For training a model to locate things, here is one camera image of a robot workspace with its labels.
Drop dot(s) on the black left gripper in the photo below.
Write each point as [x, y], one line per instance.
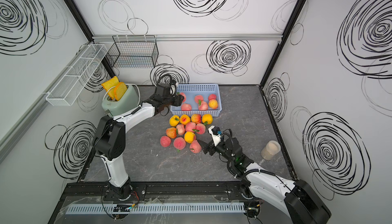
[177, 100]

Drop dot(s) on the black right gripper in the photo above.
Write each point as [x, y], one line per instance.
[206, 147]

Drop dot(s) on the yellow peach with leaf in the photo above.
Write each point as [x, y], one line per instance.
[174, 121]

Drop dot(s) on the dark pink peach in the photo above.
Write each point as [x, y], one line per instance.
[165, 141]

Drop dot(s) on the orange yellow peach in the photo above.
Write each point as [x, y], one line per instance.
[213, 104]

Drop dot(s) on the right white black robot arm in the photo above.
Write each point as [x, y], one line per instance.
[296, 199]

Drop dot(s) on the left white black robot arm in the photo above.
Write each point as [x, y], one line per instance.
[110, 137]

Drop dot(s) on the red yellow peach by basket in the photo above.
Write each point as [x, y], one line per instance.
[196, 118]

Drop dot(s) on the pink peach with leaf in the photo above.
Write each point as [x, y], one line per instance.
[199, 129]

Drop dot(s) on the mint green toaster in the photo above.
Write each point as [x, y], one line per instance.
[129, 101]

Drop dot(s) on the pale pink peach middle left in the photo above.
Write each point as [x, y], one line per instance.
[180, 129]

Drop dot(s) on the orange peach left of pile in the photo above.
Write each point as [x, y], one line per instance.
[171, 132]

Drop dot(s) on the front yellow toast slice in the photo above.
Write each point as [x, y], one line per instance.
[119, 90]

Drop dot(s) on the yellow toast slice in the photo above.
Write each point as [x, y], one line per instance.
[119, 90]
[110, 85]

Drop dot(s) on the rear yellow toast slice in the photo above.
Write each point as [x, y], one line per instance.
[110, 85]

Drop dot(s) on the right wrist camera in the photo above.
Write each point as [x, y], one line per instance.
[216, 134]

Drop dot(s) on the black wire wall basket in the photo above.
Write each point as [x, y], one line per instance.
[136, 51]

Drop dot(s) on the white wire wall shelf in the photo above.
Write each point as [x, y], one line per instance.
[77, 75]

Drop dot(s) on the white slotted cable duct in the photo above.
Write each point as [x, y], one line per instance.
[157, 208]

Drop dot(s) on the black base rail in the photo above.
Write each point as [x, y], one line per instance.
[145, 190]

